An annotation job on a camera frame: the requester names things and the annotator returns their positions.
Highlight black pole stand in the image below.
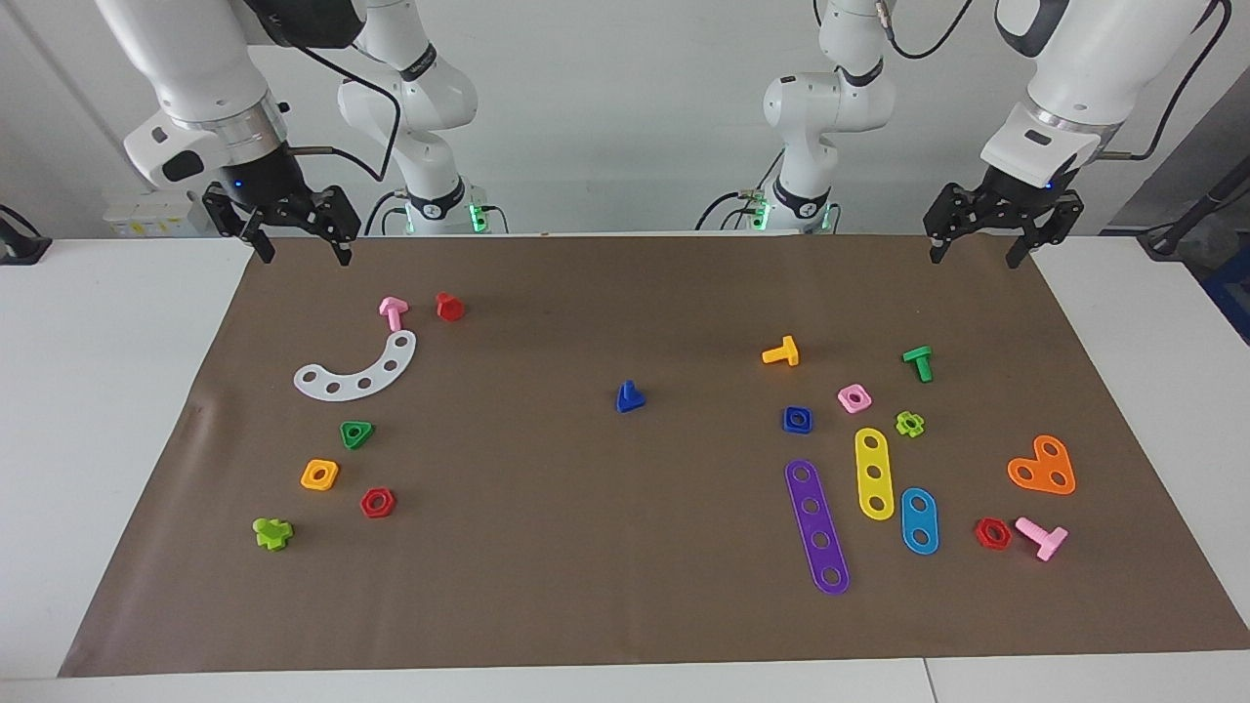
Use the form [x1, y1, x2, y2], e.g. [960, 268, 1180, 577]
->
[1138, 156, 1250, 260]

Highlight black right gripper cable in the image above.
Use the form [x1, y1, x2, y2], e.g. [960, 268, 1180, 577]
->
[283, 44, 403, 184]

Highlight white curved five-hole strip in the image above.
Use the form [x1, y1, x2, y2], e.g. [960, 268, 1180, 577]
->
[293, 330, 418, 402]

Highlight blue crate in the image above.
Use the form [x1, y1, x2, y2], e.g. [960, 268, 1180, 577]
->
[1203, 244, 1250, 345]

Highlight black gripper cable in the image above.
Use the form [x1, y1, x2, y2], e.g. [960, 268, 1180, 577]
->
[283, 44, 403, 184]
[879, 0, 1231, 162]

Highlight yellow three-hole toy strip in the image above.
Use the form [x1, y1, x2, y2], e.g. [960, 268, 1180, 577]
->
[854, 427, 896, 522]

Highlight black base cable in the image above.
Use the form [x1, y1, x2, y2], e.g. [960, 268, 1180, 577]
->
[695, 190, 772, 232]
[364, 188, 406, 236]

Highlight brown table mat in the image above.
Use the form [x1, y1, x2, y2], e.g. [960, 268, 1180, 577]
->
[57, 232, 1250, 680]

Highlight purple four-hole toy strip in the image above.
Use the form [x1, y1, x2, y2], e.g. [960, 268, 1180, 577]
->
[784, 459, 852, 597]

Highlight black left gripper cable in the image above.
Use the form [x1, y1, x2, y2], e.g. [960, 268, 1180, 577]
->
[879, 0, 1231, 162]

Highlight black clamp mount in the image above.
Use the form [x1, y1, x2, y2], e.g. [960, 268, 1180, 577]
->
[0, 203, 52, 267]

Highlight blue two-hole toy strip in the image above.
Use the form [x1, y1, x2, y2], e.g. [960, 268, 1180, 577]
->
[899, 486, 940, 557]

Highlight white electrical box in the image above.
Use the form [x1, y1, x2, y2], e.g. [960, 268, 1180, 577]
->
[103, 190, 211, 240]

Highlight black left base cable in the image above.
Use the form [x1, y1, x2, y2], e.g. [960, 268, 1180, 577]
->
[695, 190, 772, 232]

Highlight black right base cable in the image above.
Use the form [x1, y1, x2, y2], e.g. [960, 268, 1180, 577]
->
[364, 188, 406, 236]

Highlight grey partition panel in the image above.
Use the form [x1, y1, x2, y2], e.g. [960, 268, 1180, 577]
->
[1102, 93, 1250, 237]

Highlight orange heart-shaped toy plate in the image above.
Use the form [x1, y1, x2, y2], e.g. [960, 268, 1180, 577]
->
[1007, 434, 1077, 496]

